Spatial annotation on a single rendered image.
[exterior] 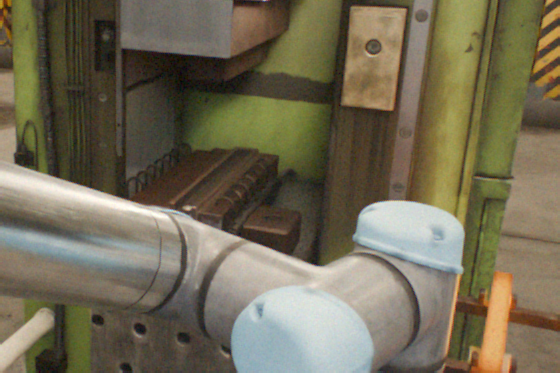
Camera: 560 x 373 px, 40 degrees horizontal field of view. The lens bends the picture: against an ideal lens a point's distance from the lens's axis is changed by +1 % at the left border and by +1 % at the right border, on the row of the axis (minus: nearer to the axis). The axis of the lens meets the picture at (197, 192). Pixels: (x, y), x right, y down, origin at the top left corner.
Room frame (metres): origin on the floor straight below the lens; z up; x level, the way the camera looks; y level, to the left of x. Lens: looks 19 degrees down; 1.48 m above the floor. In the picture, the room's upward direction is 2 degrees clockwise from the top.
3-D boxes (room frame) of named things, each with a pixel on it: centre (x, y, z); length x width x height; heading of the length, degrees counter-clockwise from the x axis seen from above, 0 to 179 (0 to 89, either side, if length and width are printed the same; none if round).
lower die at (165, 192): (1.50, -0.02, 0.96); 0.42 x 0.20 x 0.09; 161
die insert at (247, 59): (1.53, -0.06, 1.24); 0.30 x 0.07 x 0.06; 161
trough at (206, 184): (1.49, -0.04, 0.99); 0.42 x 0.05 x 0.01; 161
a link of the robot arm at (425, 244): (0.51, -0.15, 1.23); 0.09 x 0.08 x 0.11; 138
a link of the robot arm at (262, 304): (0.45, -0.07, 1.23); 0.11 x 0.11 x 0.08; 48
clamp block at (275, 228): (1.30, -0.14, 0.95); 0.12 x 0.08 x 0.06; 161
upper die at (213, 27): (1.50, -0.02, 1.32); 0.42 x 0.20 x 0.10; 161
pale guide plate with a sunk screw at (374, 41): (1.32, -0.29, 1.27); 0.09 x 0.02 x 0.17; 71
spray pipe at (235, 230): (1.43, -0.12, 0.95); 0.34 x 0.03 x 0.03; 161
